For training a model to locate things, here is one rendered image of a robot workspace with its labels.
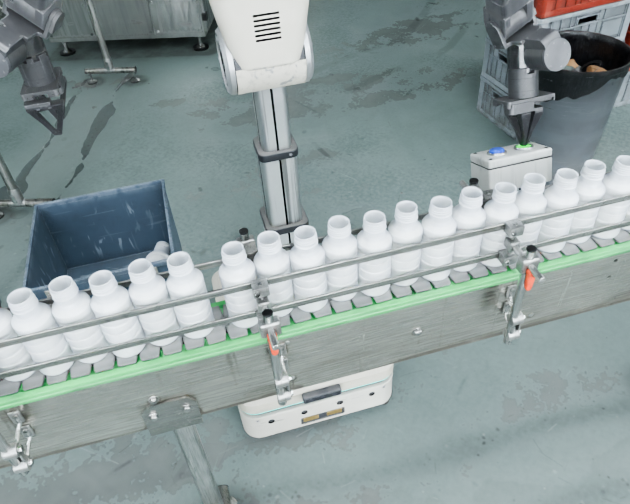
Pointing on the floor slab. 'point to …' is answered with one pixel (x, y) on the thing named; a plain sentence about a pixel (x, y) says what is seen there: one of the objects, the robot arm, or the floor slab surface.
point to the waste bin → (581, 99)
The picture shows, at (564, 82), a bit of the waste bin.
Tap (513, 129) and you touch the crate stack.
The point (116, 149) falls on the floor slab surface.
